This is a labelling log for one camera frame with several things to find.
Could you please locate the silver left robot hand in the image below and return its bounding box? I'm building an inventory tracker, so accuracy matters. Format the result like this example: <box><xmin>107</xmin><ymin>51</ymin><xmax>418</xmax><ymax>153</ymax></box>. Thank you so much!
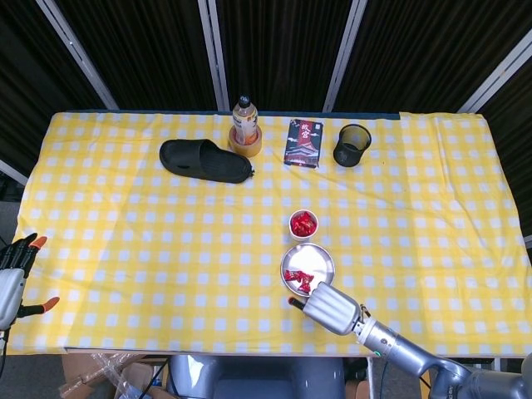
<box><xmin>0</xmin><ymin>232</ymin><xmax>61</xmax><ymax>332</ymax></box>

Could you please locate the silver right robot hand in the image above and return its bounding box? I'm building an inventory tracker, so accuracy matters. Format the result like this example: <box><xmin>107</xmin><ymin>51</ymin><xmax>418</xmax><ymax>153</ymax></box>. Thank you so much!
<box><xmin>288</xmin><ymin>281</ymin><xmax>362</xmax><ymax>337</ymax></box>

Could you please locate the silver metal plate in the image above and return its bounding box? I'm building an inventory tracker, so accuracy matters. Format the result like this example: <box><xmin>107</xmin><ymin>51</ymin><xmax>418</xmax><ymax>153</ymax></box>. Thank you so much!
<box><xmin>279</xmin><ymin>243</ymin><xmax>337</xmax><ymax>298</ymax></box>

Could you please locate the white paper cup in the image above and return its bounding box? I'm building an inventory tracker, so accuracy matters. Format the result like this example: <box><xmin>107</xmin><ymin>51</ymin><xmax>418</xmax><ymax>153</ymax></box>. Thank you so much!
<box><xmin>288</xmin><ymin>209</ymin><xmax>320</xmax><ymax>242</ymax></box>

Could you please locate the grey robot torso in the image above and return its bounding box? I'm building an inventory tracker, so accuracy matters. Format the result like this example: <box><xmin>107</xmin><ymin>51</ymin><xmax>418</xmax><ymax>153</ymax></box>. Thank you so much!
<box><xmin>168</xmin><ymin>355</ymin><xmax>346</xmax><ymax>399</ymax></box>

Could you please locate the brown cardboard box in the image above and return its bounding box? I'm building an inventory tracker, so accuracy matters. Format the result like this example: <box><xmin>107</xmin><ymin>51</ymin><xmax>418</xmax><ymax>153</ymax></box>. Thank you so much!
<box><xmin>57</xmin><ymin>352</ymin><xmax>167</xmax><ymax>399</ymax></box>

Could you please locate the yellow white checkered tablecloth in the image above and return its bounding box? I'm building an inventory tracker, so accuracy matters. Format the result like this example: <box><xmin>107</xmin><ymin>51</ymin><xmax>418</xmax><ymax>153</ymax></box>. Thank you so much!
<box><xmin>8</xmin><ymin>110</ymin><xmax>532</xmax><ymax>358</ymax></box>

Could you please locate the clear plastic wrap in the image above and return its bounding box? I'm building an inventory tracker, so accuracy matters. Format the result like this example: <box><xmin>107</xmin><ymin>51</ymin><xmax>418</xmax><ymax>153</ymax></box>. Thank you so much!
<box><xmin>89</xmin><ymin>352</ymin><xmax>145</xmax><ymax>399</ymax></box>

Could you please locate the black mesh pen holder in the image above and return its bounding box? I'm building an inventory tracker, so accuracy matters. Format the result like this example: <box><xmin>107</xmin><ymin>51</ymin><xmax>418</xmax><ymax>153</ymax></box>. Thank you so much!
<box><xmin>332</xmin><ymin>123</ymin><xmax>372</xmax><ymax>168</ymax></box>

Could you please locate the dark blue printed box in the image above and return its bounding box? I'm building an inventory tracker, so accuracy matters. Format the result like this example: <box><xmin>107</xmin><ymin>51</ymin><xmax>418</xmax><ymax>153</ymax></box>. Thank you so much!
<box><xmin>283</xmin><ymin>118</ymin><xmax>326</xmax><ymax>170</ymax></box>

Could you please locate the brown packing tape roll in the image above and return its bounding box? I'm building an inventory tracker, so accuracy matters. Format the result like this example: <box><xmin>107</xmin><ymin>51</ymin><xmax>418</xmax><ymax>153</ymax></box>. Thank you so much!
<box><xmin>228</xmin><ymin>124</ymin><xmax>264</xmax><ymax>158</ymax></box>

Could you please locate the black rubber slipper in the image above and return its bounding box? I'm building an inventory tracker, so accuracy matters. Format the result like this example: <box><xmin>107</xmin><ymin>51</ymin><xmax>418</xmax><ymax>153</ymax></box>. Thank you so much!
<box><xmin>159</xmin><ymin>138</ymin><xmax>255</xmax><ymax>185</ymax></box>

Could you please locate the drink bottle with orange label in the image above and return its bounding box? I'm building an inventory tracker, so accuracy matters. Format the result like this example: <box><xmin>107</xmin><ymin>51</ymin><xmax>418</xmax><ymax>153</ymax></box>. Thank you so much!
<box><xmin>231</xmin><ymin>94</ymin><xmax>259</xmax><ymax>146</ymax></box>

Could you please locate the dark corrugated partition panel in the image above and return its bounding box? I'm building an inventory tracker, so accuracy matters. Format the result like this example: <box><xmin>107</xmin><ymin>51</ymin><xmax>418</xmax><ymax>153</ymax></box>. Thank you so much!
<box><xmin>332</xmin><ymin>0</ymin><xmax>532</xmax><ymax>113</ymax></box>
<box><xmin>214</xmin><ymin>0</ymin><xmax>354</xmax><ymax>112</ymax></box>
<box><xmin>477</xmin><ymin>53</ymin><xmax>532</xmax><ymax>250</ymax></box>
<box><xmin>56</xmin><ymin>0</ymin><xmax>221</xmax><ymax>111</ymax></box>
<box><xmin>0</xmin><ymin>0</ymin><xmax>107</xmax><ymax>180</ymax></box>

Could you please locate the white partition frame post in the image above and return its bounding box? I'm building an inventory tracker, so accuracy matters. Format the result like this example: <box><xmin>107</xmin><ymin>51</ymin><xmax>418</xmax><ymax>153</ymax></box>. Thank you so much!
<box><xmin>458</xmin><ymin>31</ymin><xmax>532</xmax><ymax>114</ymax></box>
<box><xmin>323</xmin><ymin>0</ymin><xmax>367</xmax><ymax>112</ymax></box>
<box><xmin>197</xmin><ymin>0</ymin><xmax>230</xmax><ymax>111</ymax></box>
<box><xmin>36</xmin><ymin>0</ymin><xmax>121</xmax><ymax>111</ymax></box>
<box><xmin>0</xmin><ymin>159</ymin><xmax>29</xmax><ymax>186</ymax></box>

